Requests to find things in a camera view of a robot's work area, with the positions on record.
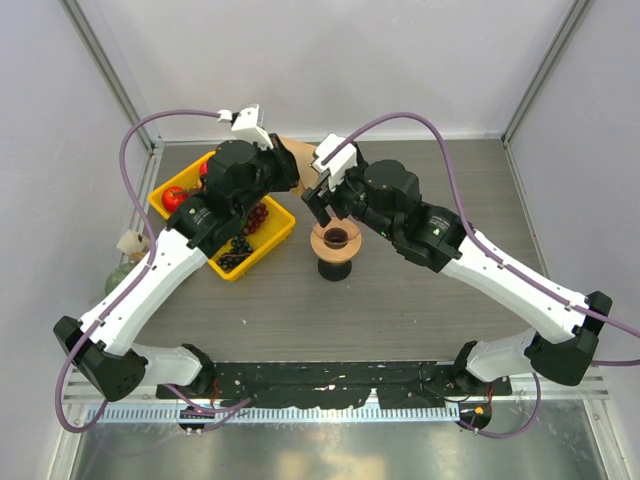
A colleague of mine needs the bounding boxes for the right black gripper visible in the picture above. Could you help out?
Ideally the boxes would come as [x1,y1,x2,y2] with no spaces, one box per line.
[302,158,399,241]

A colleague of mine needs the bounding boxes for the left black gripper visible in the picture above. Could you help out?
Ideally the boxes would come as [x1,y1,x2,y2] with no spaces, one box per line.
[234,133,307,219]

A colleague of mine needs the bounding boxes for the brown paper coffee filter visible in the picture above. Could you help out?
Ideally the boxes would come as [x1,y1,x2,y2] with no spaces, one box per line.
[280,136,318,197]

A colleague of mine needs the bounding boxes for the yellow plastic tray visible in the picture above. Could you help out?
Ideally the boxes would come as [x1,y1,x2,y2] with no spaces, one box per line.
[147,151,296,282]

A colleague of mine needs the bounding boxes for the round wooden ring holder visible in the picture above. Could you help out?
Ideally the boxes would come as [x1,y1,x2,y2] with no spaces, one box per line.
[311,223,362,263]

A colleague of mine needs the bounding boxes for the dark red glass carafe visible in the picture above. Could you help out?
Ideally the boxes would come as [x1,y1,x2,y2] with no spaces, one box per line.
[317,259,352,282]

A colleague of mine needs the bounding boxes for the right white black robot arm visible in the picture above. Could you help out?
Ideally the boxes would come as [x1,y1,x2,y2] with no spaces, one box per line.
[302,160,612,394]

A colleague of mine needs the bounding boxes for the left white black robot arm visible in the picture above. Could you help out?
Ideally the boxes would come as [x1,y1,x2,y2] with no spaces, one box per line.
[54,134,300,402]

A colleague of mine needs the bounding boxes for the purple grape bunch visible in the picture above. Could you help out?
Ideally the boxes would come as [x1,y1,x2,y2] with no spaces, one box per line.
[242,202,269,236]

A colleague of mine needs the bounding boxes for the dark black grape bunch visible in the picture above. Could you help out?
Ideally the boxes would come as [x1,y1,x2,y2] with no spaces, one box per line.
[216,235,254,271]

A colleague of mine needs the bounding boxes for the red apple left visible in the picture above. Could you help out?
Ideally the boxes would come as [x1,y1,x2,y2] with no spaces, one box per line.
[161,186,190,215]

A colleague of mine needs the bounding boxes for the green melon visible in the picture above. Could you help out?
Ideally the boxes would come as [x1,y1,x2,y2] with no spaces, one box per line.
[104,262,136,295]

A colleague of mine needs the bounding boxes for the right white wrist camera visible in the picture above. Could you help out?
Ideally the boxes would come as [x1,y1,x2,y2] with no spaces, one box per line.
[311,133,357,192]

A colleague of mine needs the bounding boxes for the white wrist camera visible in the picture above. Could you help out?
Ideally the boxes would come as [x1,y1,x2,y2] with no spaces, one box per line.
[217,104,274,150]
[311,133,357,192]

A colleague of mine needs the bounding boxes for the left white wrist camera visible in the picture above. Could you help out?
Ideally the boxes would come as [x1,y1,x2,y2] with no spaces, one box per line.
[217,104,274,150]

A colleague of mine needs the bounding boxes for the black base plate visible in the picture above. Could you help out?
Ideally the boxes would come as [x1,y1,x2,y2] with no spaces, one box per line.
[155,360,514,409]

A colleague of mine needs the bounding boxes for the aluminium front rail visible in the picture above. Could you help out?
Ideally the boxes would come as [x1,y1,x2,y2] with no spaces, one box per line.
[63,368,608,425]

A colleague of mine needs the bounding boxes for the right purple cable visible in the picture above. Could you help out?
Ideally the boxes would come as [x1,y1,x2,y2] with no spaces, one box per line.
[314,110,640,441]

